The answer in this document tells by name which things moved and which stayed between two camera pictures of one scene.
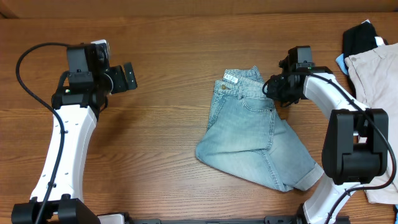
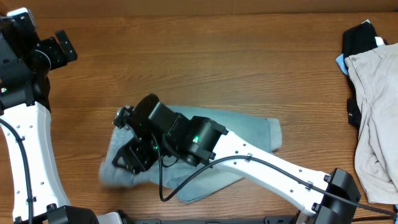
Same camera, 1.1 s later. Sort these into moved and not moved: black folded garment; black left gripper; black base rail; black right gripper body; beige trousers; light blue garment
Moved: black left gripper; black right gripper body
Not moved: black folded garment; black base rail; light blue garment; beige trousers
